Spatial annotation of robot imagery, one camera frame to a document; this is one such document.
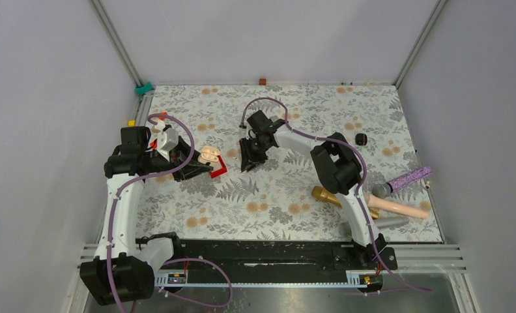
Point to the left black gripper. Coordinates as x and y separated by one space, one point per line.
180 154

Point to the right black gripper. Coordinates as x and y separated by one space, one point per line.
245 151

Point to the pink earbud charging case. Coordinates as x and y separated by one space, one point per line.
209 154

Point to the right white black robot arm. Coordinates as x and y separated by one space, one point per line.
340 170

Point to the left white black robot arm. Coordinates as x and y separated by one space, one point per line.
119 272

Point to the black earbud case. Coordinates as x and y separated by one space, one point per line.
361 139

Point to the red box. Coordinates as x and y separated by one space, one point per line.
221 170

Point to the floral table mat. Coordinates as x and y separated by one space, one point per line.
273 201

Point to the gold microphone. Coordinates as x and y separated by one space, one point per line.
322 194

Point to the teal block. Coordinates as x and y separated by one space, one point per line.
142 90

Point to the purple glitter microphone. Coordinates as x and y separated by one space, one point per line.
386 189

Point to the grey microphone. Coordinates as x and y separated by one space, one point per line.
392 222

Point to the pink microphone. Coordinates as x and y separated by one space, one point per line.
375 202

